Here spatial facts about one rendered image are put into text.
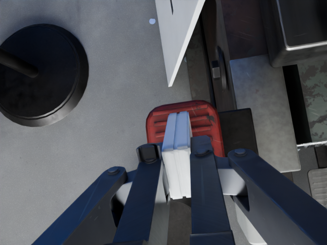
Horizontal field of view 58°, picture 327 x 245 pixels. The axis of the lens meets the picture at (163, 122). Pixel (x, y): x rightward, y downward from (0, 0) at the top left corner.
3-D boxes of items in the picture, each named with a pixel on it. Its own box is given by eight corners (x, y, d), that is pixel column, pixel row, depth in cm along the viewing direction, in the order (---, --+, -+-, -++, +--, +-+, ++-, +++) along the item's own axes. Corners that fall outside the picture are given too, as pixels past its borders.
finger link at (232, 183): (191, 174, 14) (257, 166, 13) (190, 136, 18) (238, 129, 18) (196, 202, 14) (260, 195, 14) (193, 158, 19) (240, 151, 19)
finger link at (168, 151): (184, 199, 16) (171, 200, 16) (184, 148, 23) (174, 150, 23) (174, 148, 15) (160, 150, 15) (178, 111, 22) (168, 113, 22)
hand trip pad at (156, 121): (223, 178, 30) (230, 185, 22) (164, 184, 30) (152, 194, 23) (212, 110, 31) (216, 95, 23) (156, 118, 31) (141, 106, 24)
